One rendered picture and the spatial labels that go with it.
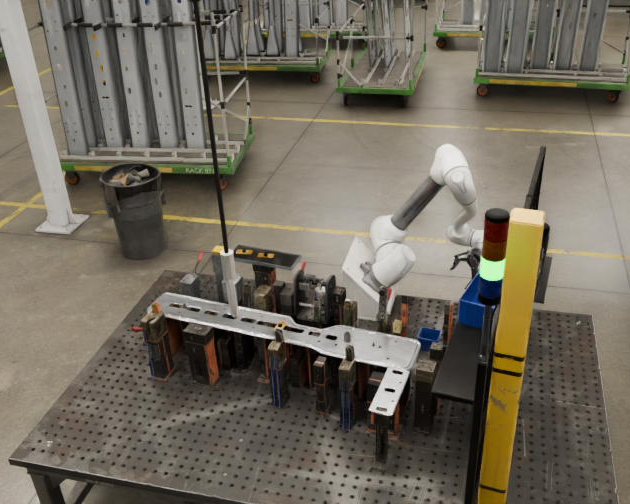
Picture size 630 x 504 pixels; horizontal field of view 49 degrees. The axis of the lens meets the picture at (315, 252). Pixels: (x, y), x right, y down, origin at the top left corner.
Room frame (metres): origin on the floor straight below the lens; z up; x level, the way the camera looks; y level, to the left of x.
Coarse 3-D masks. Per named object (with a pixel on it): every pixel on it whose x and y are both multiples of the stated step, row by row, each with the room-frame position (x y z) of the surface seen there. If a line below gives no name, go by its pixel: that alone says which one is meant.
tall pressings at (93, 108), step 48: (96, 0) 7.08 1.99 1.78; (144, 0) 6.98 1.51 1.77; (48, 48) 6.87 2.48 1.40; (96, 48) 7.04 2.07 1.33; (144, 48) 7.01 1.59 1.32; (192, 48) 6.87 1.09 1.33; (96, 96) 7.30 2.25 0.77; (144, 96) 7.00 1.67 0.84; (192, 96) 6.84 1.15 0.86; (96, 144) 7.07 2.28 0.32; (144, 144) 6.92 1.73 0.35; (192, 144) 6.83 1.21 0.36
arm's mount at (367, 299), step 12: (348, 252) 3.34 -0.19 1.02; (360, 252) 3.41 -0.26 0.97; (372, 252) 3.49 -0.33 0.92; (348, 264) 3.23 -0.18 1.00; (372, 264) 3.38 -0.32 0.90; (348, 276) 3.16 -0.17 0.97; (360, 276) 3.21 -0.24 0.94; (348, 288) 3.16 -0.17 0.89; (360, 288) 3.14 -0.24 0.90; (396, 288) 3.41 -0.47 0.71; (360, 300) 3.15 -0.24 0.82; (372, 300) 3.12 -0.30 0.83; (360, 312) 3.15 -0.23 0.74; (372, 312) 3.13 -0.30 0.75
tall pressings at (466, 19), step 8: (464, 0) 11.85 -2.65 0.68; (472, 0) 11.83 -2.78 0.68; (480, 0) 11.72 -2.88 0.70; (464, 8) 11.85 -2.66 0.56; (472, 8) 11.81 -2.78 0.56; (480, 8) 11.71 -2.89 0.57; (464, 16) 11.84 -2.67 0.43; (472, 16) 11.77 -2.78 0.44; (480, 16) 11.71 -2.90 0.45; (464, 24) 11.83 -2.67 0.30; (472, 24) 11.73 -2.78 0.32
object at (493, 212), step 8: (496, 208) 1.74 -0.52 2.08; (488, 216) 1.70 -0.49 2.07; (496, 216) 1.69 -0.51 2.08; (504, 216) 1.69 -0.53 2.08; (480, 296) 1.70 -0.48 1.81; (488, 304) 1.68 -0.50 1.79; (496, 304) 1.69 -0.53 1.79; (488, 312) 1.71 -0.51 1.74; (488, 320) 1.70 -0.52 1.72; (488, 328) 1.71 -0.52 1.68; (488, 336) 1.71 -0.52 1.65; (488, 344) 1.72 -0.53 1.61; (480, 352) 1.72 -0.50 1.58; (488, 352) 1.71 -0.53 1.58; (480, 360) 1.71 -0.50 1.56; (488, 368) 1.71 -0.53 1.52
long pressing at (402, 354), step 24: (168, 312) 2.87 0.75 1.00; (192, 312) 2.86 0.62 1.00; (240, 312) 2.83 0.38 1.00; (264, 312) 2.82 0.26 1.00; (264, 336) 2.63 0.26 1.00; (288, 336) 2.62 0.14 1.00; (312, 336) 2.61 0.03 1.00; (336, 336) 2.60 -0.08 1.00; (360, 336) 2.59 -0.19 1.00; (384, 336) 2.58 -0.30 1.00; (360, 360) 2.42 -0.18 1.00; (384, 360) 2.41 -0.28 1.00; (408, 360) 2.40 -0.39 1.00
